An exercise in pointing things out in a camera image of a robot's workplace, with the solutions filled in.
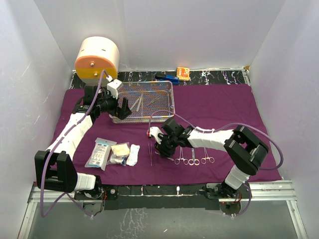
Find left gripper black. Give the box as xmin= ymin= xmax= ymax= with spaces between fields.
xmin=97 ymin=88 xmax=131 ymax=120

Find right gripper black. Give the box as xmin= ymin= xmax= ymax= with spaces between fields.
xmin=154 ymin=133 xmax=178 ymax=157

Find metal scalpel handle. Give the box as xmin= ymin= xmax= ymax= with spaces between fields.
xmin=130 ymin=94 xmax=143 ymax=112

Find thin metal tweezers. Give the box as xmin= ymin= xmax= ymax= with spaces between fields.
xmin=148 ymin=142 xmax=153 ymax=166

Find metal forceps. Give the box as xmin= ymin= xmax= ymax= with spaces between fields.
xmin=174 ymin=147 xmax=189 ymax=165
xmin=200 ymin=148 xmax=215 ymax=164

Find wire mesh metal tray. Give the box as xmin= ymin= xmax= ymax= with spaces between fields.
xmin=109 ymin=81 xmax=175 ymax=123

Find metal surgical scissors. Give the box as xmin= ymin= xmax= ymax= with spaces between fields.
xmin=188 ymin=148 xmax=200 ymax=166

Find beige bandage roll packet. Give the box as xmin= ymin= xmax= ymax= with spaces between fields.
xmin=111 ymin=143 xmax=130 ymax=156

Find small blue white packet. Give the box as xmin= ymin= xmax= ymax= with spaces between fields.
xmin=107 ymin=153 xmax=129 ymax=166

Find white gauze packet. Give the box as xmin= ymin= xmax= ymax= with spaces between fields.
xmin=85 ymin=137 xmax=117 ymax=171

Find round white drawer box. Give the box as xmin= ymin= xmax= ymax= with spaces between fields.
xmin=75 ymin=36 xmax=120 ymax=85

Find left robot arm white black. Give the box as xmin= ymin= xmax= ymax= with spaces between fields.
xmin=34 ymin=80 xmax=132 ymax=199

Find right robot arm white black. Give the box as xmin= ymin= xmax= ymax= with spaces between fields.
xmin=148 ymin=118 xmax=269 ymax=198

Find blue black stapler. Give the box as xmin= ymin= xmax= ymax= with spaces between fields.
xmin=155 ymin=74 xmax=179 ymax=85

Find orange small box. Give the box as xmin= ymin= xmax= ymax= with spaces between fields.
xmin=176 ymin=67 xmax=190 ymax=81

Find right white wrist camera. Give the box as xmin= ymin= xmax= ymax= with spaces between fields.
xmin=147 ymin=126 xmax=163 ymax=144

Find black base frame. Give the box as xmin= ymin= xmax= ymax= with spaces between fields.
xmin=75 ymin=183 xmax=251 ymax=213

